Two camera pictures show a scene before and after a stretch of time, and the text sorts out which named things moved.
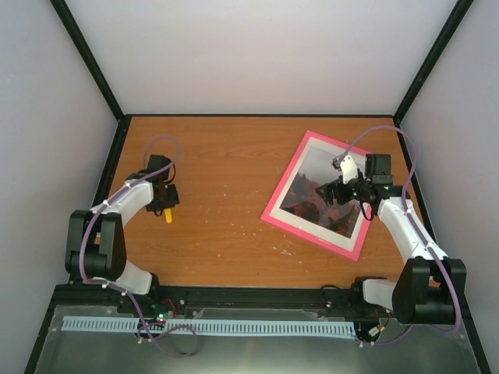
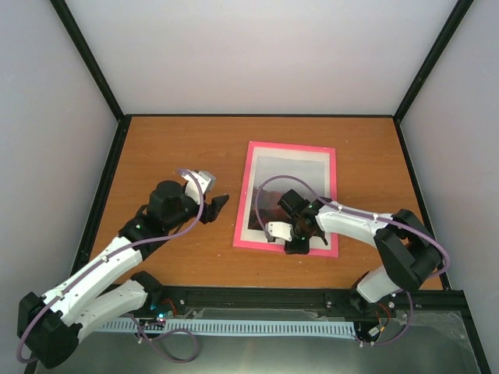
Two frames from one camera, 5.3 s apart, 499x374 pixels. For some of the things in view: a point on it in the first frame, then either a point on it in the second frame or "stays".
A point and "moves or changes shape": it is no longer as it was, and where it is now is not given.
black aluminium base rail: (213, 302) stays
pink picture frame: (297, 207) moves or changes shape
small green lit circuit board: (161, 317) stays
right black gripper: (329, 195) → (302, 248)
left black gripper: (175, 200) → (210, 212)
